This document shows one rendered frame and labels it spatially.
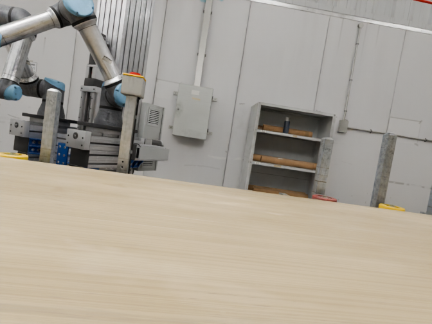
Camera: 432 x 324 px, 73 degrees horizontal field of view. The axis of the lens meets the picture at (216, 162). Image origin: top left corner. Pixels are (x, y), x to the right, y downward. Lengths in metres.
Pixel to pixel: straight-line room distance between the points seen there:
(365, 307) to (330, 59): 3.89
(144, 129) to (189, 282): 1.80
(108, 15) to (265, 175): 2.55
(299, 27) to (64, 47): 2.85
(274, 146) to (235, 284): 3.49
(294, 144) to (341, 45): 1.37
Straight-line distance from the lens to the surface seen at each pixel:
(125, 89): 1.07
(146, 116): 2.05
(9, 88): 1.70
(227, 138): 3.67
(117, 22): 2.03
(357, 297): 0.35
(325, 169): 1.18
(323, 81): 4.04
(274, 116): 3.77
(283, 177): 3.82
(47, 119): 1.15
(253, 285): 0.31
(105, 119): 1.65
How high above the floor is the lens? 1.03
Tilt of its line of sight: 4 degrees down
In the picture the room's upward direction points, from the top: 9 degrees clockwise
